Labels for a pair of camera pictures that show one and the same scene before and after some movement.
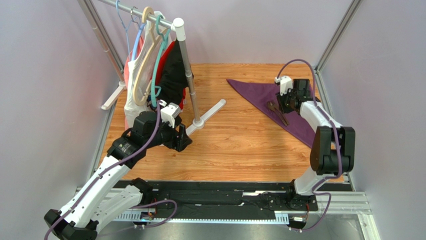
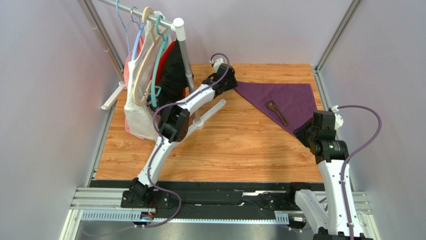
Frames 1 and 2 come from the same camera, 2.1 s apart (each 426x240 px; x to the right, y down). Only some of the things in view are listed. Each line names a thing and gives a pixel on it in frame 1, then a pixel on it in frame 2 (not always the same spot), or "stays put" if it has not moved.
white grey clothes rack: x=93 y=12 stays put
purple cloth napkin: x=261 y=93 stays put
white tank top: x=139 y=73 stays put
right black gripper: x=287 y=101 to x=302 y=132
